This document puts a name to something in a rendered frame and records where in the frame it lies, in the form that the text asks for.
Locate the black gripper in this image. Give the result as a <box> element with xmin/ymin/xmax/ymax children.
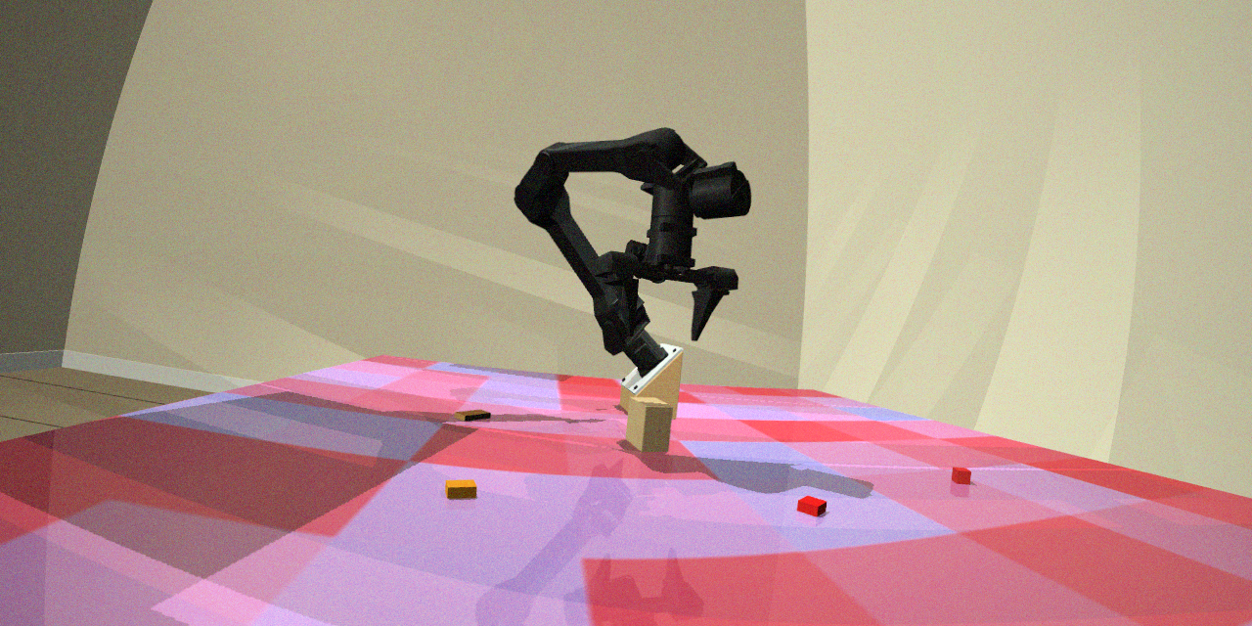
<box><xmin>595</xmin><ymin>217</ymin><xmax>737</xmax><ymax>341</ymax></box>

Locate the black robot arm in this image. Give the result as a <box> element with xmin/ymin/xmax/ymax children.
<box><xmin>515</xmin><ymin>126</ymin><xmax>751</xmax><ymax>378</ymax></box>

